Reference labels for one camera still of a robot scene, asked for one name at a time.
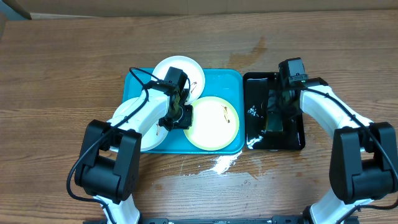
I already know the yellow plate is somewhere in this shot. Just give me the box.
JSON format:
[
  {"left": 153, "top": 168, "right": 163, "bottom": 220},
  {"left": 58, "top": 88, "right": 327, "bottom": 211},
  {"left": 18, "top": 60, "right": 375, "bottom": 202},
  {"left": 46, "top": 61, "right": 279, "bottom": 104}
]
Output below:
[{"left": 184, "top": 96, "right": 240, "bottom": 151}]

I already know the green yellow sponge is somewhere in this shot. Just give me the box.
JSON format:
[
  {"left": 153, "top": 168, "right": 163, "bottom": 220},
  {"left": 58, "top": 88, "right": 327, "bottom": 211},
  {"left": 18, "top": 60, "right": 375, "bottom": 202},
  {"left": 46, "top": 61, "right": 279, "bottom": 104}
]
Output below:
[{"left": 266, "top": 93, "right": 283, "bottom": 132}]

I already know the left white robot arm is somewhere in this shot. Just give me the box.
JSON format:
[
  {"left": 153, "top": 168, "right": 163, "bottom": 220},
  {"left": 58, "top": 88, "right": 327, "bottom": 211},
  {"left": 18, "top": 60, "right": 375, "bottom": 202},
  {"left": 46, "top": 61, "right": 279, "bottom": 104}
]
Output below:
[{"left": 67, "top": 81, "right": 193, "bottom": 223}]

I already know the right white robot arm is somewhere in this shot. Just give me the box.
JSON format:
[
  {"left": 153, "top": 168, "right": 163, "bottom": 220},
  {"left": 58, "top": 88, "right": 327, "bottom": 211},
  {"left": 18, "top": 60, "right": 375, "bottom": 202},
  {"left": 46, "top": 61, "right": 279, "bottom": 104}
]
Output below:
[{"left": 272, "top": 78, "right": 397, "bottom": 223}]

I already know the black water tray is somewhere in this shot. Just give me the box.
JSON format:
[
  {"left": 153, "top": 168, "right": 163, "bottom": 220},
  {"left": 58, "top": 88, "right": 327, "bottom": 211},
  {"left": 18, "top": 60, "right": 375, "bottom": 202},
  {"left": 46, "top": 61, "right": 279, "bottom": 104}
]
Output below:
[{"left": 243, "top": 72, "right": 305, "bottom": 151}]

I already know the white plate near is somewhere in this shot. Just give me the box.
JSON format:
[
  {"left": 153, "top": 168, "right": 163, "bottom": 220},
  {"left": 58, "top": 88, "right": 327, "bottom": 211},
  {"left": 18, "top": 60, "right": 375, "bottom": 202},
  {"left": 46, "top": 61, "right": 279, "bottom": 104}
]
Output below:
[{"left": 108, "top": 95, "right": 169, "bottom": 152}]

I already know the white plate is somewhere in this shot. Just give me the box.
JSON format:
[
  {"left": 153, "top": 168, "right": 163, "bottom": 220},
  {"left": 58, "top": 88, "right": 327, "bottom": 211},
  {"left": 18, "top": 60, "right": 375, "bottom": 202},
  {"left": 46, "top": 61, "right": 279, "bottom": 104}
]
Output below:
[
  {"left": 108, "top": 95, "right": 169, "bottom": 152},
  {"left": 152, "top": 55, "right": 205, "bottom": 105}
]

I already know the white plate far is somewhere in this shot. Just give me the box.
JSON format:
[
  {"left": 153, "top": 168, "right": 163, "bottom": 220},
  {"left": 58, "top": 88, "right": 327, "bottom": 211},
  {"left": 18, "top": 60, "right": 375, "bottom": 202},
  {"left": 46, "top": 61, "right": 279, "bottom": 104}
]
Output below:
[{"left": 152, "top": 55, "right": 205, "bottom": 105}]

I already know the cardboard backdrop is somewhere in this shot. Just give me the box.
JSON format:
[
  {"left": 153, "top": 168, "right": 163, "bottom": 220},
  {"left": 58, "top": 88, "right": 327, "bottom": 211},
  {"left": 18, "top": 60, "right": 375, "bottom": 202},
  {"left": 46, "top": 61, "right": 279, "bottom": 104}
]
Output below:
[{"left": 3, "top": 0, "right": 397, "bottom": 17}]

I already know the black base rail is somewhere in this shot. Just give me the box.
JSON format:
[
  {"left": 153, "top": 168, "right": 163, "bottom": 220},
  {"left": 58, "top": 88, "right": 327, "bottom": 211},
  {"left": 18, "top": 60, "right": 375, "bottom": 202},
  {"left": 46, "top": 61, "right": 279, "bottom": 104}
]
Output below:
[{"left": 83, "top": 214, "right": 360, "bottom": 224}]

